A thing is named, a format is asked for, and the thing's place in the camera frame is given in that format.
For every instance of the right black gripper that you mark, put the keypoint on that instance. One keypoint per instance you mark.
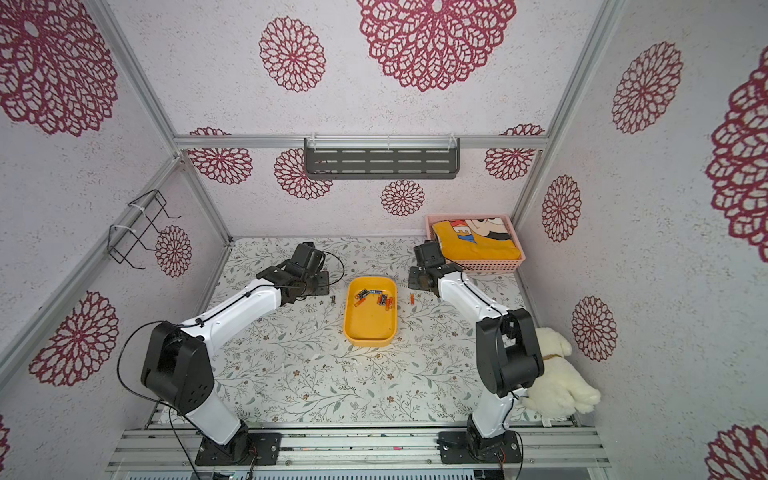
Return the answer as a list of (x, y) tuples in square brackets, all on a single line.
[(421, 279)]

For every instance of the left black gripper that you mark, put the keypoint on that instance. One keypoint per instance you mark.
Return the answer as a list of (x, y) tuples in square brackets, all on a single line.
[(324, 287)]

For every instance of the yellow plastic storage tray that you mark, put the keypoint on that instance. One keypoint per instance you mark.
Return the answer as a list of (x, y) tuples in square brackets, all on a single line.
[(371, 325)]

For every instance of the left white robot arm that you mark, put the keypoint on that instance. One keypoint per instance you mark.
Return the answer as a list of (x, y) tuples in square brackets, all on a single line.
[(177, 366)]

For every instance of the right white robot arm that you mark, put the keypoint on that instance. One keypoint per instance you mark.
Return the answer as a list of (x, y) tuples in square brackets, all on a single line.
[(508, 354)]

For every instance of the pink perforated plastic basket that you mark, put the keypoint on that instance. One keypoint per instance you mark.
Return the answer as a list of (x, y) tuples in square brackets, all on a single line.
[(496, 266)]

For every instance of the yellow cartoon towel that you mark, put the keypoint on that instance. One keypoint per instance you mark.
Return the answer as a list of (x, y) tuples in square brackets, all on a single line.
[(476, 239)]

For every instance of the cream plush dog toy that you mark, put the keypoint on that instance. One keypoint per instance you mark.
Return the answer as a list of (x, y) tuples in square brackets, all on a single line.
[(561, 391)]

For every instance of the grey wall shelf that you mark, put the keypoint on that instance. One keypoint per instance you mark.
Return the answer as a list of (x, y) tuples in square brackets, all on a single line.
[(386, 159)]

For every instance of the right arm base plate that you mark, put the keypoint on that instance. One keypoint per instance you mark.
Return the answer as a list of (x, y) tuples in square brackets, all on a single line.
[(465, 447)]

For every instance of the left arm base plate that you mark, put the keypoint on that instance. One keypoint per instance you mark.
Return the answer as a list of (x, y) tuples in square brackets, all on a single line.
[(245, 448)]

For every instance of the black wire wall rack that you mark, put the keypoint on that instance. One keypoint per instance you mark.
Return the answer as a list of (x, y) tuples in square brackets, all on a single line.
[(123, 239)]

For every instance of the aluminium rail frame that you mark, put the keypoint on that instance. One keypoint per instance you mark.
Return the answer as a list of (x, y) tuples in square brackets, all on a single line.
[(326, 448)]

